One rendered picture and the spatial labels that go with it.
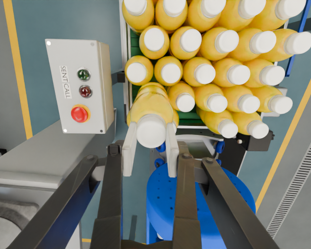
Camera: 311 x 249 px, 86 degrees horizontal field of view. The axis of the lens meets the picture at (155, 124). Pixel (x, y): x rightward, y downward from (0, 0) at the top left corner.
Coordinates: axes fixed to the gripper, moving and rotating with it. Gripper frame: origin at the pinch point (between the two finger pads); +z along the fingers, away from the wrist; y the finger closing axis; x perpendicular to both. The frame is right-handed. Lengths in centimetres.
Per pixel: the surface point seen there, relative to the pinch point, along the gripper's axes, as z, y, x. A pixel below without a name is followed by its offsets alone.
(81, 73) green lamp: 18.4, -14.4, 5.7
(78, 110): 18.4, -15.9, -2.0
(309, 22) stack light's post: 41, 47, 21
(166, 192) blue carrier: 17.9, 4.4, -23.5
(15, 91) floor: 130, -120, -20
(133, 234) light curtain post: 106, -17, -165
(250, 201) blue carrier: 15.2, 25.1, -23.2
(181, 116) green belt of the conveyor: 39.6, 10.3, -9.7
